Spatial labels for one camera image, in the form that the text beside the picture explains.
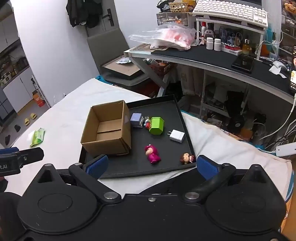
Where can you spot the small brown-haired figurine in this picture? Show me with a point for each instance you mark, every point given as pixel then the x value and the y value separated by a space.
pixel 186 158

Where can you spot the orange cardboard box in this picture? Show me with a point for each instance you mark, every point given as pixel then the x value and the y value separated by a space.
pixel 38 100

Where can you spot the white cabinet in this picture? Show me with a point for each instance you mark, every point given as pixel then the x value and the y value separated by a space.
pixel 18 88

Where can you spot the dark hanging jacket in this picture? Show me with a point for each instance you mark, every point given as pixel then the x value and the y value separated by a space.
pixel 84 11

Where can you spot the black fan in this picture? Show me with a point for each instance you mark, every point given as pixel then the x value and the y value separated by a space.
pixel 236 124

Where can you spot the desk with black mat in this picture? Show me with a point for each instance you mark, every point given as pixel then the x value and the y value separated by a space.
pixel 208 59

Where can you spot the purple toy block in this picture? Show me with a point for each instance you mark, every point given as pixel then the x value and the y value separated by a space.
pixel 136 119

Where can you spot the white pill bottle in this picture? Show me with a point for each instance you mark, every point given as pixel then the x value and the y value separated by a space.
pixel 209 44
pixel 217 45

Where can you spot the white tote bag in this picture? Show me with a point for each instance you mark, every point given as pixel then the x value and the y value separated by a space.
pixel 192 81

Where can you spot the pink dinosaur-suit figurine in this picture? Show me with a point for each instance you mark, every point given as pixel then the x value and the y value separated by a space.
pixel 152 155

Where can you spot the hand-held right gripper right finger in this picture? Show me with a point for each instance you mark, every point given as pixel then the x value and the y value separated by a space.
pixel 208 168

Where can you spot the woven basket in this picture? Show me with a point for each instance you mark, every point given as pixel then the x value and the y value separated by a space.
pixel 182 7

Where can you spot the crumpled white paper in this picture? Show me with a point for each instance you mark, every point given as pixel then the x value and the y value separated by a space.
pixel 277 67

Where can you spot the yellow slipper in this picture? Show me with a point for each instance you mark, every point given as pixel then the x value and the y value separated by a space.
pixel 27 121
pixel 33 115

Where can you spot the brown plush toy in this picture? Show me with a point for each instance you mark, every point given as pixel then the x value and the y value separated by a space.
pixel 290 7

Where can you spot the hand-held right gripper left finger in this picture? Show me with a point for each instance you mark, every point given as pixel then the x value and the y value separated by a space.
pixel 97 165

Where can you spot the black square box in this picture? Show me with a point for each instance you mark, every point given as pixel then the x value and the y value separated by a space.
pixel 242 64

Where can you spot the white power strip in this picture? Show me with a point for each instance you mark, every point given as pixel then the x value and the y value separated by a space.
pixel 286 149

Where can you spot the white plug charger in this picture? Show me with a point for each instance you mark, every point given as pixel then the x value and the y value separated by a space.
pixel 177 136

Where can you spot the small clear drawer organizer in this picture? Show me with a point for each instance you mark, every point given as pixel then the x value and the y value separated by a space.
pixel 174 18

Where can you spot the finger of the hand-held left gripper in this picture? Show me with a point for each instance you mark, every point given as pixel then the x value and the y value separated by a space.
pixel 33 154

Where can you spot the amber perfume bottle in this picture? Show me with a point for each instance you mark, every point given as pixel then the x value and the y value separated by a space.
pixel 246 48

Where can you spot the green toy house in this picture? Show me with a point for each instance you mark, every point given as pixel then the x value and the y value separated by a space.
pixel 156 126

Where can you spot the smartphone with lit screen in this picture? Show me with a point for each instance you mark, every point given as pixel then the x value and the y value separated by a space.
pixel 293 69

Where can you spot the flat brown black box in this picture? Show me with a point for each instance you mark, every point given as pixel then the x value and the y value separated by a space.
pixel 121 69

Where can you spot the green wet wipes packet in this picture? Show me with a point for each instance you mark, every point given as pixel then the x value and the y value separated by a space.
pixel 37 138

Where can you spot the small red white figurine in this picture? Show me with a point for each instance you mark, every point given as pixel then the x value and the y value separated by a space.
pixel 147 124

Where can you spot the grey chair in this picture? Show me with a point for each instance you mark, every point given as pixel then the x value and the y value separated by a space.
pixel 104 46

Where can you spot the black shallow tray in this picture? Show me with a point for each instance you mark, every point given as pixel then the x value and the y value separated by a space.
pixel 159 148

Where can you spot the white keyboard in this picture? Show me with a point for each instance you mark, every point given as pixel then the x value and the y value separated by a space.
pixel 229 9

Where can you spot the white desk riser shelf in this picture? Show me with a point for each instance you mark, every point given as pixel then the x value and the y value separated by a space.
pixel 231 24

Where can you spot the clear plastic bag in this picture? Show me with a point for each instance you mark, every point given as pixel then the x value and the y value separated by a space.
pixel 171 37

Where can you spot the black slipper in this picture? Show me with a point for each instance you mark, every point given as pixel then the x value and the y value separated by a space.
pixel 7 139
pixel 17 128

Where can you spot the red white carton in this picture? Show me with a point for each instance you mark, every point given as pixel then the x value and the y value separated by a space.
pixel 231 49

